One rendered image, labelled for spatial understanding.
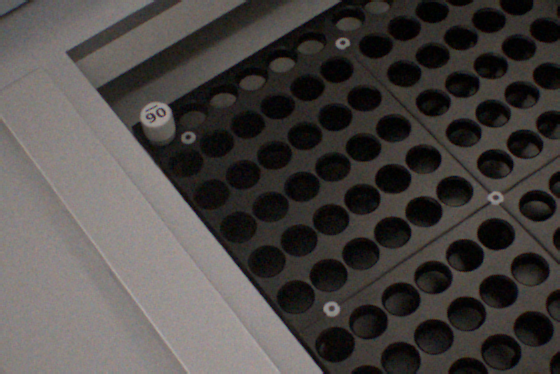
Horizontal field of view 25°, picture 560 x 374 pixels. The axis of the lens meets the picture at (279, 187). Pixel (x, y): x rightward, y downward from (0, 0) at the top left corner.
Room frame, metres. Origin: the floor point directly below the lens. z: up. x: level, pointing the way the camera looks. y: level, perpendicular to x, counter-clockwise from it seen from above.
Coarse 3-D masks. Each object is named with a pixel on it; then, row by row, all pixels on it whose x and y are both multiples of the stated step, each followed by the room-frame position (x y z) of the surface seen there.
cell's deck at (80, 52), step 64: (64, 0) 0.32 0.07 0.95; (128, 0) 0.31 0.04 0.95; (192, 0) 0.32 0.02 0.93; (0, 64) 0.29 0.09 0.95; (64, 64) 0.29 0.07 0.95; (128, 64) 0.30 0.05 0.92; (0, 128) 0.26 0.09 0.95; (0, 192) 0.24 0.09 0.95; (0, 256) 0.21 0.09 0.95; (64, 256) 0.21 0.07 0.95; (192, 256) 0.20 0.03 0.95; (0, 320) 0.19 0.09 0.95; (64, 320) 0.19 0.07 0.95; (128, 320) 0.18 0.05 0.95; (256, 320) 0.18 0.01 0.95
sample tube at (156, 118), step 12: (144, 108) 0.29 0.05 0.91; (156, 108) 0.29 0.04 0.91; (168, 108) 0.29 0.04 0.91; (144, 120) 0.28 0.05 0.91; (156, 120) 0.28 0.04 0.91; (168, 120) 0.28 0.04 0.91; (144, 132) 0.28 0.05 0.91; (156, 132) 0.28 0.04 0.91; (168, 132) 0.28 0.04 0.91; (156, 144) 0.28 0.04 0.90; (180, 168) 0.28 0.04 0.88; (168, 180) 0.28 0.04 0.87
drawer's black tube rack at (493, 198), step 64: (448, 0) 0.36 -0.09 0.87; (512, 0) 0.33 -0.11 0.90; (320, 64) 0.31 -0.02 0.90; (384, 64) 0.30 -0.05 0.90; (448, 64) 0.30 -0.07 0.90; (512, 64) 0.29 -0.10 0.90; (256, 128) 0.31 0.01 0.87; (320, 128) 0.28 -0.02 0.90; (384, 128) 0.29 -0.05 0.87; (448, 128) 0.27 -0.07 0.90; (512, 128) 0.26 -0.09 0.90; (192, 192) 0.26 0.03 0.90; (256, 192) 0.25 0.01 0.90; (320, 192) 0.25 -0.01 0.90; (384, 192) 0.24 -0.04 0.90; (448, 192) 0.26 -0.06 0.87; (512, 192) 0.23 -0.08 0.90; (256, 256) 0.23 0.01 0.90; (320, 256) 0.22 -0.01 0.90; (384, 256) 0.22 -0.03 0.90; (448, 256) 0.21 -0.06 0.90; (512, 256) 0.21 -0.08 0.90; (320, 320) 0.20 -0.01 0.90; (384, 320) 0.19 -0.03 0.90; (448, 320) 0.19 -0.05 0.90; (512, 320) 0.18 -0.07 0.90
